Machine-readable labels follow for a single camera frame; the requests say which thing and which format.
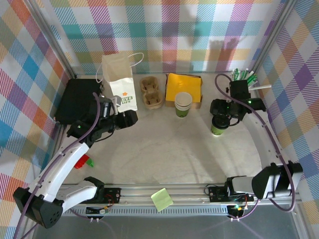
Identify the aluminium frame post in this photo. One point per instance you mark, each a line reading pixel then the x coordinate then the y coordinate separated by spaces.
pixel 272 37
pixel 52 37

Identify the brown cardboard napkin box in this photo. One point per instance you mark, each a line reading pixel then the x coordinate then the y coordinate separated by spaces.
pixel 170 104

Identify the white paper straw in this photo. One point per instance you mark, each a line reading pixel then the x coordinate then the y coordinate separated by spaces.
pixel 261 87

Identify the white paper takeout bag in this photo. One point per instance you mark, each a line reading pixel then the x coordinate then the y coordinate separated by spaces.
pixel 124 87

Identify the red toy block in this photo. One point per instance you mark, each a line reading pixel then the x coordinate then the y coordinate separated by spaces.
pixel 81 163

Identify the green paper coffee cup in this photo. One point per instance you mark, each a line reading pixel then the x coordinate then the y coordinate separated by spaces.
pixel 183 98
pixel 183 106
pixel 183 114
pixel 216 131

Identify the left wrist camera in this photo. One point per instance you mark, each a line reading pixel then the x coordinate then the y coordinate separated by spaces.
pixel 117 102

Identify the brown pulp cup carrier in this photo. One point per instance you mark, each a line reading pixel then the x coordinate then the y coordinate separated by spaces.
pixel 152 92

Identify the black case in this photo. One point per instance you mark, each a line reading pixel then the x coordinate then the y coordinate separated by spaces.
pixel 74 99

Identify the yellow paper napkin stack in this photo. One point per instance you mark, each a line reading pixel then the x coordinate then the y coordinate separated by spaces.
pixel 179 84

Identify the aluminium mounting rail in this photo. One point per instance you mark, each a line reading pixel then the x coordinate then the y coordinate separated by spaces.
pixel 139 193

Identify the green sticky note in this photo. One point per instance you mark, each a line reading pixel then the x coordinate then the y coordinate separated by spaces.
pixel 162 199

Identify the small circuit board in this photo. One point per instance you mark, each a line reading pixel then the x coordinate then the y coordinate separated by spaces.
pixel 236 208
pixel 103 211

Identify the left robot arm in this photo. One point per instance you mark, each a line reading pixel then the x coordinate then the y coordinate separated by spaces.
pixel 62 164

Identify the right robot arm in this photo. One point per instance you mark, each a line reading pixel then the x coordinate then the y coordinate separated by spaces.
pixel 261 139

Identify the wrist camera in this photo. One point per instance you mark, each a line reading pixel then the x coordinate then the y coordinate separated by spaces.
pixel 239 89
pixel 117 102

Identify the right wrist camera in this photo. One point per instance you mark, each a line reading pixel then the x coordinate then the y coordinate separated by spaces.
pixel 239 89

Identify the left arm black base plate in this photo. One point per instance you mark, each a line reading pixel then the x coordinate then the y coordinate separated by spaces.
pixel 112 195

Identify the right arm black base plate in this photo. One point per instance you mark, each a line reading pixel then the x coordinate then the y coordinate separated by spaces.
pixel 216 194

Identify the green striped wrapped straw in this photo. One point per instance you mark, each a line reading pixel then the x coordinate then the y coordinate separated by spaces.
pixel 250 74
pixel 243 74
pixel 253 79
pixel 234 74

